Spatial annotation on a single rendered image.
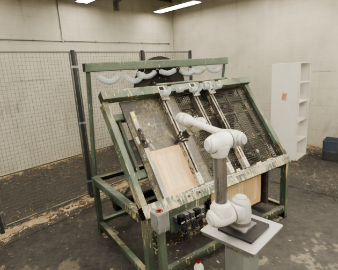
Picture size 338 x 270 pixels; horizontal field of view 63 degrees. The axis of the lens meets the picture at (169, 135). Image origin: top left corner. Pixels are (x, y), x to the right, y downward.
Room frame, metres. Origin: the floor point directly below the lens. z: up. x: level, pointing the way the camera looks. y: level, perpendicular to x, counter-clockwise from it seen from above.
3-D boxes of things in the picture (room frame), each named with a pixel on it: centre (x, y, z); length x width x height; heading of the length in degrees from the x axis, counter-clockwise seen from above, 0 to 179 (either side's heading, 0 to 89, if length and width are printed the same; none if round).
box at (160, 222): (2.12, 0.12, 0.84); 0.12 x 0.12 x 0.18; 34
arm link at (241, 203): (2.07, -0.55, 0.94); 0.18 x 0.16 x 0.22; 115
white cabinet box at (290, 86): (6.03, -2.68, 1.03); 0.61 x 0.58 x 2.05; 135
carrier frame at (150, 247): (3.40, -0.26, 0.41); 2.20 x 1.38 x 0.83; 124
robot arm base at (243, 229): (2.09, -0.57, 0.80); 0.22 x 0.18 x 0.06; 131
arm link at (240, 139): (2.02, -0.50, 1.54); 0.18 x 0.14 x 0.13; 25
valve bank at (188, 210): (2.42, -0.20, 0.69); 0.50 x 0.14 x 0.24; 124
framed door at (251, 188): (3.22, -0.81, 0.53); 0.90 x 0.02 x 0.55; 124
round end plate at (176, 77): (3.70, 0.05, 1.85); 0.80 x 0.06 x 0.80; 124
